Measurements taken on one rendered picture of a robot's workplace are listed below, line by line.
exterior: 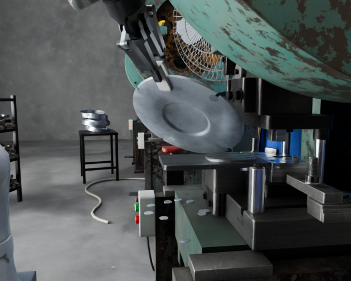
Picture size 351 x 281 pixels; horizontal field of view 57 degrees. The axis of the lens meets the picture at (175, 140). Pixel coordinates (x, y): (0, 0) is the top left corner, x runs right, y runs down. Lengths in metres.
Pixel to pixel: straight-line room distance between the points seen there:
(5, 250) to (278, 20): 0.78
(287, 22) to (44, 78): 7.35
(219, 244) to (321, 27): 0.45
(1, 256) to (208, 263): 0.51
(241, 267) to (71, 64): 7.09
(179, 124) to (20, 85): 6.98
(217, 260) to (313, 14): 0.43
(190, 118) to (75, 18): 6.92
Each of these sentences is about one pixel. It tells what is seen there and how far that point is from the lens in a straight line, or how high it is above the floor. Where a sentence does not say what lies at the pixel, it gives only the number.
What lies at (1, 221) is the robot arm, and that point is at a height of 0.64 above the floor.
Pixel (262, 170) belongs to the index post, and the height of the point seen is 0.79.
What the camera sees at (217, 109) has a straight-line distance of 0.74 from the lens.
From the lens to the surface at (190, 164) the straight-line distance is 0.73.
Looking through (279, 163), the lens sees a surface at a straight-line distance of 0.79.
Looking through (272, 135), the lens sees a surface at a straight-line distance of 0.84.
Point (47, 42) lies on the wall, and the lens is 7.66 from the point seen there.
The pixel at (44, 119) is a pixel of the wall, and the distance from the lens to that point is 7.62.
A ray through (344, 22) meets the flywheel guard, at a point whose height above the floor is 1.00.
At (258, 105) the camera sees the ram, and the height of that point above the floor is 0.91.
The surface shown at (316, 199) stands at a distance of 0.69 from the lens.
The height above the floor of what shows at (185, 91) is 0.94.
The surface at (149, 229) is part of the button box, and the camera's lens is 1.06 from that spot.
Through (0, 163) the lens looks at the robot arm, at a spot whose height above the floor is 0.79.
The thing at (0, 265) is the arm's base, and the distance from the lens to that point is 0.92.
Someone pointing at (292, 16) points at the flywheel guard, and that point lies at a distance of 0.35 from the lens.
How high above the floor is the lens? 0.93
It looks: 8 degrees down
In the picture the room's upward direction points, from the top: straight up
